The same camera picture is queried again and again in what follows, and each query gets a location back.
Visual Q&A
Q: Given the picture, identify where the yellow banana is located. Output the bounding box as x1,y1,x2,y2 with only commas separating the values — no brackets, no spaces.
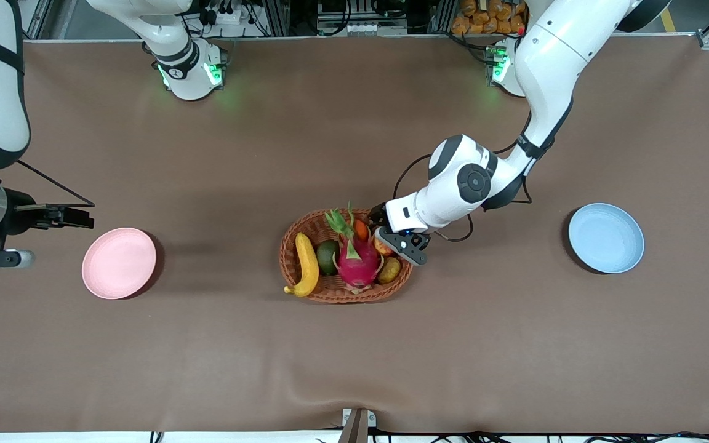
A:
284,232,320,298

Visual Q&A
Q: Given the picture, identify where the pink dragon fruit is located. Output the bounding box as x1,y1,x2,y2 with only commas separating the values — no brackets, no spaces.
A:
324,202,386,295

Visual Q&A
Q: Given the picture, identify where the brown kiwi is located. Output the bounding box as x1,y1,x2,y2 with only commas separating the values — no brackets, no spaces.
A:
377,257,402,285

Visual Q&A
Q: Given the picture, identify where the pink plate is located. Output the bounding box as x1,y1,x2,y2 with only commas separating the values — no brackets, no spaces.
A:
81,228,158,300

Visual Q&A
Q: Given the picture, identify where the green avocado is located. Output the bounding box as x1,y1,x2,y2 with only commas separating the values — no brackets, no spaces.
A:
316,240,341,276

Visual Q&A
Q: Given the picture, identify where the brown wicker basket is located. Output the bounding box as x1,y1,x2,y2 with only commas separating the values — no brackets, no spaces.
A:
279,208,415,304

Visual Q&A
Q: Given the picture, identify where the bag of orange items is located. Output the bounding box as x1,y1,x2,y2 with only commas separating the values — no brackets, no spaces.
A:
451,0,527,35

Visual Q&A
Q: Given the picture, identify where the blue plate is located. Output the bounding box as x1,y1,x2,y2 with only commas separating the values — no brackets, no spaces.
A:
568,202,645,274

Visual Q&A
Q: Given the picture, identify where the white power strip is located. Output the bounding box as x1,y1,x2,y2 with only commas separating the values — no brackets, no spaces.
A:
206,6,250,26

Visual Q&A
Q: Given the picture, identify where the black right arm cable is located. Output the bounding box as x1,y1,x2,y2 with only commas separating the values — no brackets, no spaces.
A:
15,160,95,210

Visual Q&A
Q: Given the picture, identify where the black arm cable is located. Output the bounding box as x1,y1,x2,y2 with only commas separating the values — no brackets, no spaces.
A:
15,160,95,210
393,154,534,242

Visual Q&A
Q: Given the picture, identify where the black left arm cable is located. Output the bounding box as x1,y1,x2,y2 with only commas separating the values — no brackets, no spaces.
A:
393,154,534,242

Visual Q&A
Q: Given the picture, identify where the metal table bracket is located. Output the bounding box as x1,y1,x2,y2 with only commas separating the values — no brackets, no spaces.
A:
341,408,377,443

